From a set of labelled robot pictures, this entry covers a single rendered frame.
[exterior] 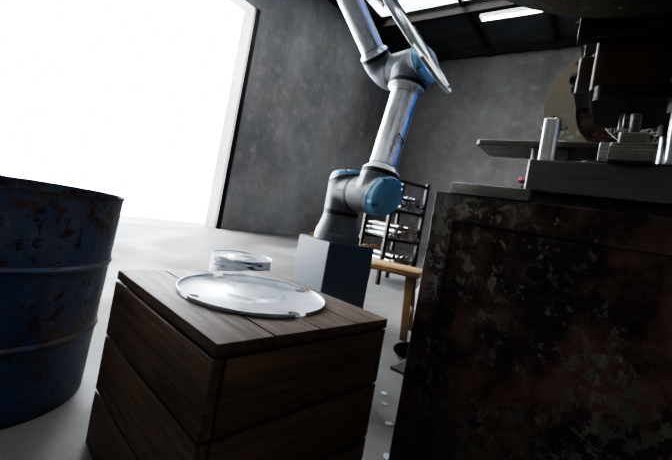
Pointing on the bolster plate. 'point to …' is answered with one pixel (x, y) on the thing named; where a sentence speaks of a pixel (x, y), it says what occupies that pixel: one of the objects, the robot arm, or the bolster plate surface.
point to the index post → (549, 138)
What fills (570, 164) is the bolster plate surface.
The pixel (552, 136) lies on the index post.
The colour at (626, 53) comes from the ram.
